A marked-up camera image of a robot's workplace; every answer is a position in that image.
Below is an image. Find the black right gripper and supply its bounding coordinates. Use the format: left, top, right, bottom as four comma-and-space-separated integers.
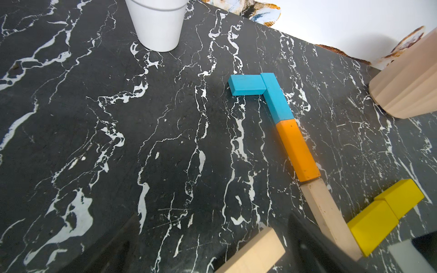
412, 231, 437, 270

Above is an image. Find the teal block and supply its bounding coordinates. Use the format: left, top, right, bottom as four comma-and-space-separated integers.
261, 73, 294, 124
228, 75, 266, 96

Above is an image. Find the natural wood block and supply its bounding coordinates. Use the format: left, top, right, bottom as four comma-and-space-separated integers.
216, 227, 286, 273
300, 178, 363, 261

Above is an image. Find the white small plant pot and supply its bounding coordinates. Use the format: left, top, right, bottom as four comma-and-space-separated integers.
126, 0, 188, 52

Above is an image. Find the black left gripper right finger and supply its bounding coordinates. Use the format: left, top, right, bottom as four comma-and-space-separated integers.
288, 212, 366, 273

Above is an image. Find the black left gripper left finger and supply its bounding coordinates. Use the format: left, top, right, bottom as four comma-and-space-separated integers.
58, 214, 140, 273

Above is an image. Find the yellow block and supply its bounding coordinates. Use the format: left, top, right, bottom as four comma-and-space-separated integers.
347, 200, 399, 257
374, 179, 424, 220

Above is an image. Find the pink ribbed plant pot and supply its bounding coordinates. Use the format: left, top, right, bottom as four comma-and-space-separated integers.
369, 29, 437, 119

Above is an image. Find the orange block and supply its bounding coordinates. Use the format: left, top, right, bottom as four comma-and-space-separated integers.
276, 119, 321, 183

